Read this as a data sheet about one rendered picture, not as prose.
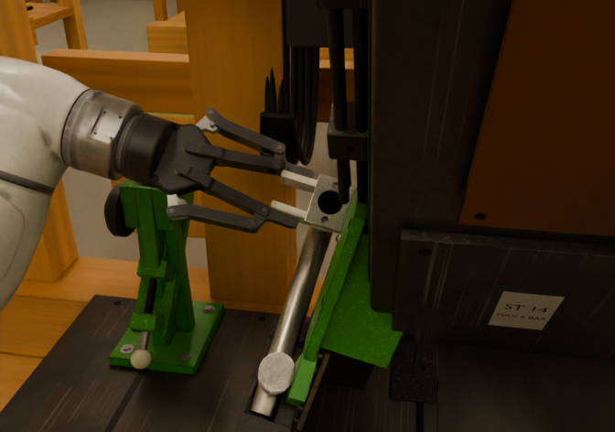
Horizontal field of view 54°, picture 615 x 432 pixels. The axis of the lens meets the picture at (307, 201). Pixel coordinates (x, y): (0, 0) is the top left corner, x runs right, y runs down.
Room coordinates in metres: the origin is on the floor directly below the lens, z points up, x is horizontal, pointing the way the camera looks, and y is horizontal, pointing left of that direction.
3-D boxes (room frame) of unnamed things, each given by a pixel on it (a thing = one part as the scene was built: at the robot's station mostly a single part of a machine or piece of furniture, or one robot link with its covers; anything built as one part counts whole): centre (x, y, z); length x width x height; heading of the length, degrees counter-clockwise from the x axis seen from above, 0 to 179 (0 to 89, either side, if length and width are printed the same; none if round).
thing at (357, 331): (0.50, -0.06, 1.17); 0.13 x 0.12 x 0.20; 81
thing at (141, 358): (0.65, 0.23, 0.96); 0.06 x 0.03 x 0.06; 171
